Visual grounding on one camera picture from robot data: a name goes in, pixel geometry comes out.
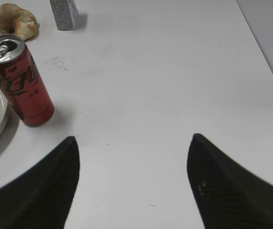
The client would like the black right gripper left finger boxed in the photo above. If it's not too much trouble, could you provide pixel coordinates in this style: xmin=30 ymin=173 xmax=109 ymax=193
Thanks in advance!
xmin=0 ymin=136 xmax=80 ymax=229

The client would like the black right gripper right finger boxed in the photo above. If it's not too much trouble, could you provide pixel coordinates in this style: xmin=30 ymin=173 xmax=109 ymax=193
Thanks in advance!
xmin=186 ymin=134 xmax=273 ymax=229

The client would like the red cola can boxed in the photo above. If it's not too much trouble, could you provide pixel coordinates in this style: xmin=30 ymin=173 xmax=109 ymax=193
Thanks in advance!
xmin=0 ymin=34 xmax=55 ymax=126

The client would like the grey white carton box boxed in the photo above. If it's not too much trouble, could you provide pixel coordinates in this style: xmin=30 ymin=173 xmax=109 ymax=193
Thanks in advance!
xmin=50 ymin=0 xmax=79 ymax=31

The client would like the brown bread ring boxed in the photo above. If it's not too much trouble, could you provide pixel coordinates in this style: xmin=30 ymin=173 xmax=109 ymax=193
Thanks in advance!
xmin=0 ymin=3 xmax=38 ymax=42

